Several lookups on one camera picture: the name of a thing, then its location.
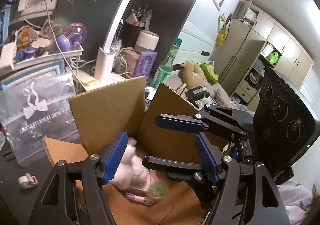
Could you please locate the white shelf tray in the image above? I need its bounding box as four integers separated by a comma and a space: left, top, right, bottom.
0, 45, 85, 76

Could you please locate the small white figure keychain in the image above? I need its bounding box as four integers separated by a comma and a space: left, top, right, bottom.
19, 173, 40, 188

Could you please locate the reddish-brown hair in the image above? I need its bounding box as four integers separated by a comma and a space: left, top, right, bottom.
309, 182, 320, 206

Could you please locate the pink blanket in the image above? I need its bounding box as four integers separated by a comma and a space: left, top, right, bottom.
165, 75, 250, 116

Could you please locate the white power outlet strip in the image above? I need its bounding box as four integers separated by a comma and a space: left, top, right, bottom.
13, 0, 63, 20

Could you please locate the green plush toy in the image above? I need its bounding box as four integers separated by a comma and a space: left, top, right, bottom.
199, 62, 222, 84

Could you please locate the black small device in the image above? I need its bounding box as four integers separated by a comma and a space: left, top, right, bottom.
186, 85, 211, 106

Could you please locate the purple box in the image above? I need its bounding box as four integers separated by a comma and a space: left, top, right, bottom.
133, 51, 158, 79

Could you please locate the clear plastic bag with bow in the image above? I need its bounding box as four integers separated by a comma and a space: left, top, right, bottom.
0, 72, 82, 167

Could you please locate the white round humidifier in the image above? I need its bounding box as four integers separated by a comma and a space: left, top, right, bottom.
134, 30, 160, 55

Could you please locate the purple egg capsule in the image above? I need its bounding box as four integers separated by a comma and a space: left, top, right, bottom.
56, 34, 70, 52

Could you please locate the yellow hanging plush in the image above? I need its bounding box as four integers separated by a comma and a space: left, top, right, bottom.
215, 14, 232, 46

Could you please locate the blue framed box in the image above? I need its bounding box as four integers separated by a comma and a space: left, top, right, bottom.
0, 58, 67, 91

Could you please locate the white power adapter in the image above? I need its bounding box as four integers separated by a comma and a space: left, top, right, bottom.
0, 42, 18, 70

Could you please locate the brown plush toy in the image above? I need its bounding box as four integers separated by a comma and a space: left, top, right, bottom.
179, 59, 207, 90

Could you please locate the white power cable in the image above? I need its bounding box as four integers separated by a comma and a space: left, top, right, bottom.
40, 0, 84, 84

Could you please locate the green glass bottle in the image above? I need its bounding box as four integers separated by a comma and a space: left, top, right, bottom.
152, 37, 183, 89

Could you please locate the pink plush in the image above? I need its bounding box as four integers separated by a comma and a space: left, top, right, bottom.
124, 172, 161, 206

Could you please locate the black pen holder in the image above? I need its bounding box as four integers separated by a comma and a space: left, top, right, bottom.
122, 4, 153, 46

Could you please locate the brown cardboard box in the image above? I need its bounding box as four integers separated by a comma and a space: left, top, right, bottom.
42, 75, 233, 225

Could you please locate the green round container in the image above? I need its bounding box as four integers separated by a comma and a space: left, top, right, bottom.
147, 182, 168, 200

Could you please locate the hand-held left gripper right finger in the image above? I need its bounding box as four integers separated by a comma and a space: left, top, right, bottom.
194, 133, 291, 225

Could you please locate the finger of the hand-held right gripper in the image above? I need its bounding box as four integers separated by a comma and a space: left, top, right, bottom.
142, 156, 218, 210
154, 103, 254, 141

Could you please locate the beige wardrobe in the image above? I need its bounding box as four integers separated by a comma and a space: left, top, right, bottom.
209, 0, 315, 106

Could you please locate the white desk lamp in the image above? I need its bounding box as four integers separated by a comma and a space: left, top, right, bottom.
93, 0, 201, 84

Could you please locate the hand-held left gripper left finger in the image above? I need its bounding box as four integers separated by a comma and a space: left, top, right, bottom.
28, 131, 129, 225

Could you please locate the purple clear capsule ball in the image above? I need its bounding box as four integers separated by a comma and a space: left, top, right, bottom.
68, 22, 88, 47

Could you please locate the white fluffy plush toy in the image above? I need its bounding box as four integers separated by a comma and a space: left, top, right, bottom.
110, 137, 151, 191

